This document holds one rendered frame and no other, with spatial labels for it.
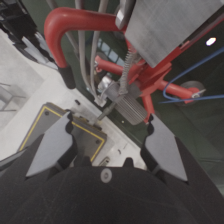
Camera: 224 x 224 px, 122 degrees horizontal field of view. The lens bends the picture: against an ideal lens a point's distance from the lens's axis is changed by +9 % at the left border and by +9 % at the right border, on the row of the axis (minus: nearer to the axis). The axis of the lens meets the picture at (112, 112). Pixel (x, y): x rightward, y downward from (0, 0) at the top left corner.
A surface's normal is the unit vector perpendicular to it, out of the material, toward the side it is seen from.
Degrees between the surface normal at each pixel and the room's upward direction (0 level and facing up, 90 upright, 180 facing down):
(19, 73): 0
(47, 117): 0
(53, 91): 12
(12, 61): 0
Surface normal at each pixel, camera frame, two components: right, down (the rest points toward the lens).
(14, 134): -0.13, -0.08
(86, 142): 0.05, 0.08
